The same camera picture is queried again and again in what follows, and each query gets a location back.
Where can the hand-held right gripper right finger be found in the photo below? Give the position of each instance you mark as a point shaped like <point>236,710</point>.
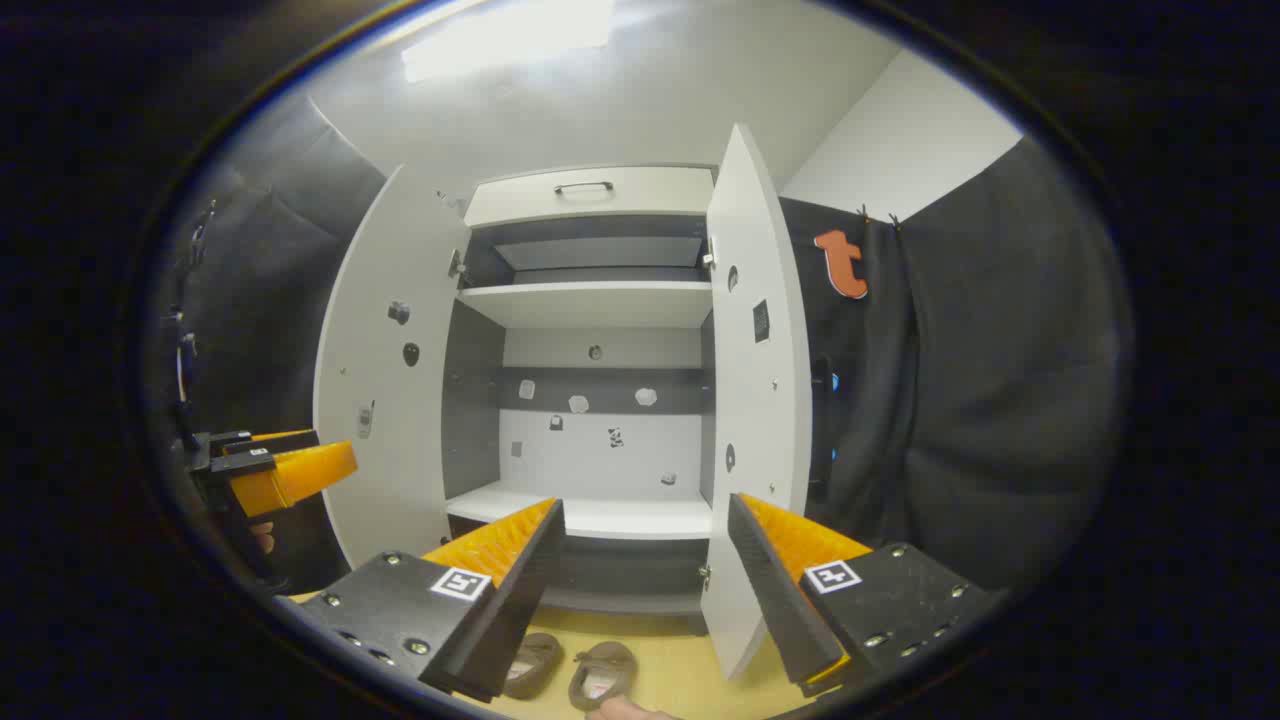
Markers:
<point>780,600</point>

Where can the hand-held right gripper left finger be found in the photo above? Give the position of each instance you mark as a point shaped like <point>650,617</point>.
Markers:
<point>520,600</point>

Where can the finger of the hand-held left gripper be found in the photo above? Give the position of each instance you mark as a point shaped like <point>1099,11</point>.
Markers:
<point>300,475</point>
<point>290,438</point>

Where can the brown fuzzy shoe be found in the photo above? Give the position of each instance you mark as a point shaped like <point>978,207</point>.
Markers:
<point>532,662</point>
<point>603,675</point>

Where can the white shoe cabinet door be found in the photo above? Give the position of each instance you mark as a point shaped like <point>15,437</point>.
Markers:
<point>400,480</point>
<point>760,420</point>

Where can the white gray shoe cabinet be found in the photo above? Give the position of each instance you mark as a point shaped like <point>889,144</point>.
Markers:
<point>600,455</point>

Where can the white cabinet shelf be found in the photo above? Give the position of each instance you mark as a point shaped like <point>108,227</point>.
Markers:
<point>590,305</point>
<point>640,518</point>

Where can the white cabinet drawer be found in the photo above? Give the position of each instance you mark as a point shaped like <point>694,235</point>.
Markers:
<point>650,190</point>

